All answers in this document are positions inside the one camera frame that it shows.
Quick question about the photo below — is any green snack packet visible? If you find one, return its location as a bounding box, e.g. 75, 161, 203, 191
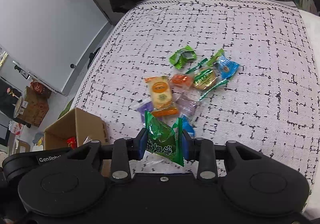
144, 111, 184, 167

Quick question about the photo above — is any purple clear snack packet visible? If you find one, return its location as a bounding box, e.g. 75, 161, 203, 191
175, 95, 201, 119

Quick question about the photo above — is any purple snack bar packet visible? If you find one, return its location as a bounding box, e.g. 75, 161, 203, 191
135, 99, 153, 125

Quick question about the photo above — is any orange rice cracker packet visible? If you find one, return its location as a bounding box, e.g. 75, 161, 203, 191
144, 75, 179, 117

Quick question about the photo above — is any blue snack packet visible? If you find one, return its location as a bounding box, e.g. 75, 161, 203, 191
216, 55, 240, 80

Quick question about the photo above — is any red snack packet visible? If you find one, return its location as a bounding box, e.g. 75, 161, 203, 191
66, 137, 77, 149

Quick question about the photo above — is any cardboard box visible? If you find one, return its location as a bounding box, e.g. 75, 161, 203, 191
43, 107, 109, 150

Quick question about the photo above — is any orange jelly packet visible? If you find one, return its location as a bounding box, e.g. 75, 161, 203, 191
169, 74, 194, 89

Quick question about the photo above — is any green gold candy packet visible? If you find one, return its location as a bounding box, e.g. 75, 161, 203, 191
185, 49, 228, 101

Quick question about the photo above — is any brown patterned storage box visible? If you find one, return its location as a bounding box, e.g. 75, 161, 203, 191
13, 81, 52, 127

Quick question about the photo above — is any green opened candy wrapper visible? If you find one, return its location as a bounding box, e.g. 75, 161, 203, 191
169, 45, 197, 69

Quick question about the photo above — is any patterned white bed blanket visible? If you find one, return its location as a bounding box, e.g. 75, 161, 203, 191
71, 0, 317, 197

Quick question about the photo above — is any white door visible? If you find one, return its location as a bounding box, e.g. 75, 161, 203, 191
1, 0, 111, 94

